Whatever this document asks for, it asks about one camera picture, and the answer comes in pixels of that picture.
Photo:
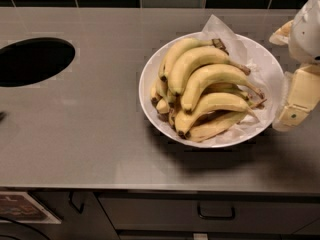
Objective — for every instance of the dark oval countertop hole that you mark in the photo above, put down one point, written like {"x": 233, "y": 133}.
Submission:
{"x": 34, "y": 60}

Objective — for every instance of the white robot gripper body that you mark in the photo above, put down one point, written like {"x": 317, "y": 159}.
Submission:
{"x": 306, "y": 34}

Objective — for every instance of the white round bowl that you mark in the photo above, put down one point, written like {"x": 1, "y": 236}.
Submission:
{"x": 146, "y": 84}

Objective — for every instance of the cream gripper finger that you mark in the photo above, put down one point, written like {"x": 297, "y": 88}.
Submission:
{"x": 300, "y": 95}
{"x": 281, "y": 35}

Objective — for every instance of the hidden middle yellow banana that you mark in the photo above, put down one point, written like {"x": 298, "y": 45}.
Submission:
{"x": 227, "y": 88}

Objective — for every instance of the washing machine label panel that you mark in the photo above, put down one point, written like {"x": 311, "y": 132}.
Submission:
{"x": 24, "y": 208}

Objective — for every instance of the grey drawer front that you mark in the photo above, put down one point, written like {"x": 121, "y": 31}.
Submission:
{"x": 181, "y": 215}

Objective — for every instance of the grey cabinet door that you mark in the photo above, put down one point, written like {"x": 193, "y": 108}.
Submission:
{"x": 92, "y": 224}

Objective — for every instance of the black cabinet door handle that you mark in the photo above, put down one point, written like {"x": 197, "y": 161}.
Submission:
{"x": 76, "y": 202}

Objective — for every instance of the white paper liner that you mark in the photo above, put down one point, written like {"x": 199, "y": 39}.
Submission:
{"x": 260, "y": 67}

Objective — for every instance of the black drawer handle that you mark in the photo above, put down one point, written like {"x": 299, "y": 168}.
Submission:
{"x": 215, "y": 212}

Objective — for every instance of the small left yellow banana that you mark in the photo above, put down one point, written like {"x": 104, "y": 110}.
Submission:
{"x": 161, "y": 97}

